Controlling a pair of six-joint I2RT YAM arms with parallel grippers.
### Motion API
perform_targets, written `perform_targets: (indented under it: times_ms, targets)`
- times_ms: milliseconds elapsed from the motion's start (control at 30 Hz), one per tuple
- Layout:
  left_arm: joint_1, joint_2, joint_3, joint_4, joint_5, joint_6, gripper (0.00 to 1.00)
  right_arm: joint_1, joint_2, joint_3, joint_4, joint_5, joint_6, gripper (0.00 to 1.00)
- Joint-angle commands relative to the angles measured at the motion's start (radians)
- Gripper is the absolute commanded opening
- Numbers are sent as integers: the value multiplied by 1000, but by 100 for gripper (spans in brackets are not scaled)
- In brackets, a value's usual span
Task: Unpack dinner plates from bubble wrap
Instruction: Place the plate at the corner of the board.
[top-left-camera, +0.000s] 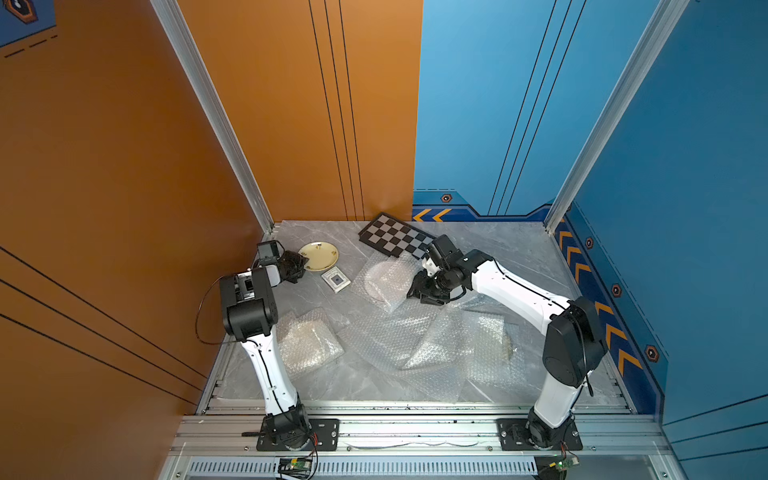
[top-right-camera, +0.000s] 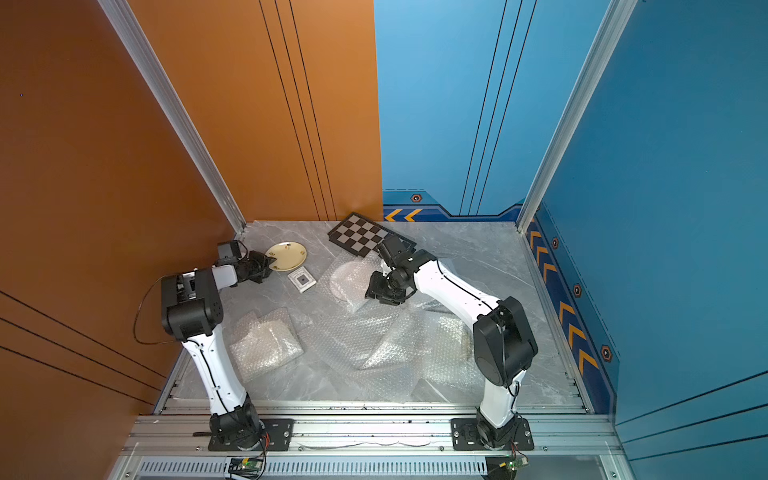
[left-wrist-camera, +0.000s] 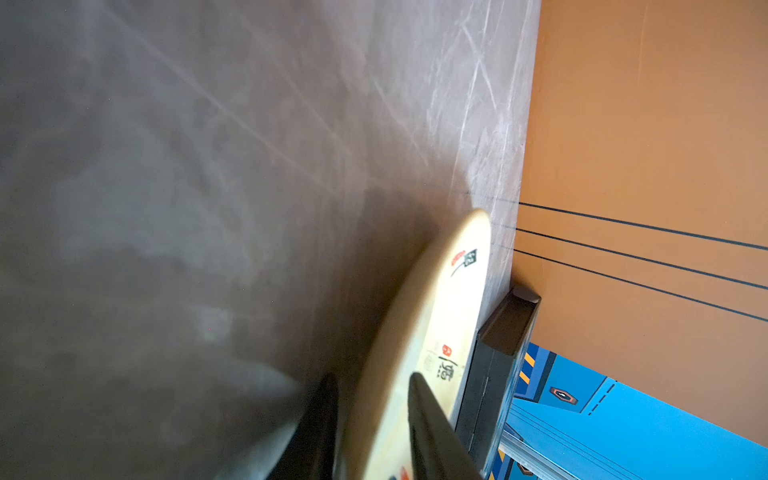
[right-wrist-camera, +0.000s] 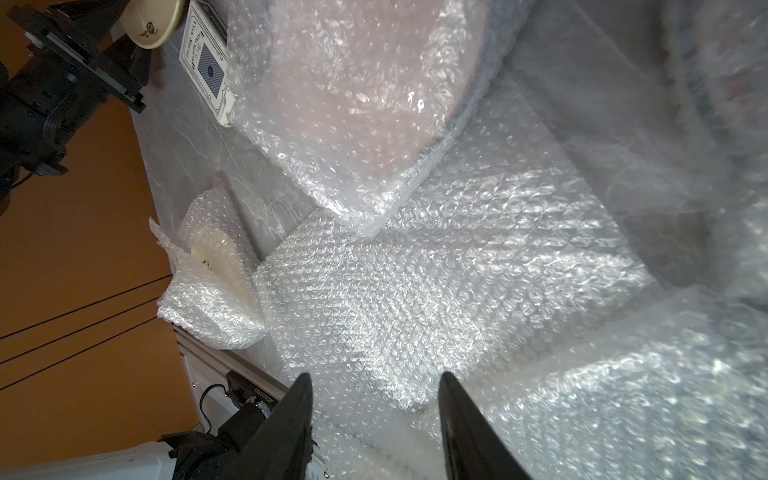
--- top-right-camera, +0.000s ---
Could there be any circuit board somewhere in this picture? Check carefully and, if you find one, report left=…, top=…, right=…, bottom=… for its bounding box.
left=226, top=457, right=265, bottom=480
left=484, top=454, right=529, bottom=480

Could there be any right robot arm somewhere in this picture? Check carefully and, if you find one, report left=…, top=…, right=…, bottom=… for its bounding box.
left=366, top=234, right=539, bottom=452

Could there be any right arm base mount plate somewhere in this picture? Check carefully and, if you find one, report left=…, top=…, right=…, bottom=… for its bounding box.
left=450, top=416, right=535, bottom=452

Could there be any bubble wrap sheet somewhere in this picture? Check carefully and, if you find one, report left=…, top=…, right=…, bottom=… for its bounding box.
left=299, top=297, right=483, bottom=405

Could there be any left bubble wrapped plate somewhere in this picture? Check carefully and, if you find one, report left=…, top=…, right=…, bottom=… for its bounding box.
left=228, top=308, right=304, bottom=383

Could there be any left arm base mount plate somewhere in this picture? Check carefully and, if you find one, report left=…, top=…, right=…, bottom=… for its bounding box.
left=208, top=418, right=295, bottom=453

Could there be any left circuit board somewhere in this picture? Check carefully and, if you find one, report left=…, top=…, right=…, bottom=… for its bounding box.
left=226, top=457, right=265, bottom=480

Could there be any right circuit board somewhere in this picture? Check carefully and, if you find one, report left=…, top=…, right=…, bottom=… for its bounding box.
left=484, top=454, right=529, bottom=480

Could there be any cream yellow dinner plate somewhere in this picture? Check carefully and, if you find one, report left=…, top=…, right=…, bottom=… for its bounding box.
left=265, top=241, right=308, bottom=272

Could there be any small square marker tile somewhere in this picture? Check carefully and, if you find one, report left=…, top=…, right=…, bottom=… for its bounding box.
left=288, top=267, right=316, bottom=293

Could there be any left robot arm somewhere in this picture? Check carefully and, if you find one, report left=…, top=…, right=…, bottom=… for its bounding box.
left=160, top=240, right=273, bottom=451

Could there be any black white checkerboard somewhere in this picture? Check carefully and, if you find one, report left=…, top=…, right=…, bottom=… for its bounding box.
left=327, top=212, right=416, bottom=258

